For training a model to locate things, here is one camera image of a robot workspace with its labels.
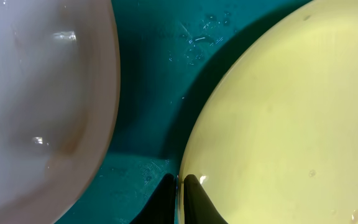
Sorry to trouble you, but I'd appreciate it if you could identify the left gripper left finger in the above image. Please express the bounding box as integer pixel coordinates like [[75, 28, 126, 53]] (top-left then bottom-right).
[[130, 174, 177, 224]]

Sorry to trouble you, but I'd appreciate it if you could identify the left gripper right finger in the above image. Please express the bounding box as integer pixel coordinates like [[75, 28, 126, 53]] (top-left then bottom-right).
[[183, 174, 227, 224]]

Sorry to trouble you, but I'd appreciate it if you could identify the yellow green plate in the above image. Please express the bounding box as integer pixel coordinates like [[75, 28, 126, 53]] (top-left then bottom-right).
[[179, 0, 358, 223]]

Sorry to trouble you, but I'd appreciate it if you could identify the teal plastic tray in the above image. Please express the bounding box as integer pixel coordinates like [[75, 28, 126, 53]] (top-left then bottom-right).
[[60, 0, 305, 223]]

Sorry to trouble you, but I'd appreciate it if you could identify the white pink plate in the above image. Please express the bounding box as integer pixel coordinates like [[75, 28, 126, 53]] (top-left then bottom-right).
[[0, 0, 120, 223]]

